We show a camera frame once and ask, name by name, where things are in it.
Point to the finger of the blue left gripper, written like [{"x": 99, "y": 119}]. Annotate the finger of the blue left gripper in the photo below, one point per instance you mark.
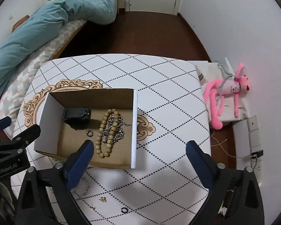
[{"x": 5, "y": 122}]

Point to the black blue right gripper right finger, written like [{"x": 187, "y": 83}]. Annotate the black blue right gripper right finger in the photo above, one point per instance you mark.
[{"x": 233, "y": 195}]

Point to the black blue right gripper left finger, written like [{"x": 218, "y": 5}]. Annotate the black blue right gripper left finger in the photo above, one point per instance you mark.
[{"x": 34, "y": 206}]

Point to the white power strip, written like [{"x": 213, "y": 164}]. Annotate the white power strip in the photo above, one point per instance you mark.
[{"x": 255, "y": 147}]

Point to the black charger plug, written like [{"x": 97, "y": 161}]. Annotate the black charger plug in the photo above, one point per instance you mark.
[{"x": 257, "y": 154}]

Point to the gold earring piece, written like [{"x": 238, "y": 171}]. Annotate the gold earring piece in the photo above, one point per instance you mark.
[{"x": 103, "y": 199}]

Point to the white patterned tablecloth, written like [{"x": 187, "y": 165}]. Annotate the white patterned tablecloth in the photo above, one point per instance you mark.
[{"x": 163, "y": 188}]

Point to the black smartwatch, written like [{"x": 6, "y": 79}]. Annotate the black smartwatch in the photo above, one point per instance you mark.
[{"x": 77, "y": 118}]

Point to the white cardboard box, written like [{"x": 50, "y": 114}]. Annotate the white cardboard box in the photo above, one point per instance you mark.
[{"x": 59, "y": 140}]

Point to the brown cushion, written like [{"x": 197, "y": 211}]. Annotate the brown cushion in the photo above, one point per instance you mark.
[{"x": 21, "y": 21}]

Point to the pink panther plush toy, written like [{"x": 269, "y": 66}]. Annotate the pink panther plush toy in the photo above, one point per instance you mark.
[{"x": 217, "y": 107}]

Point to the grey clothes hanger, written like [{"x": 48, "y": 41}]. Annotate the grey clothes hanger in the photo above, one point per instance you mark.
[{"x": 224, "y": 77}]

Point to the teal duvet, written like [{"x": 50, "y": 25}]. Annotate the teal duvet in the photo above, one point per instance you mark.
[{"x": 44, "y": 25}]

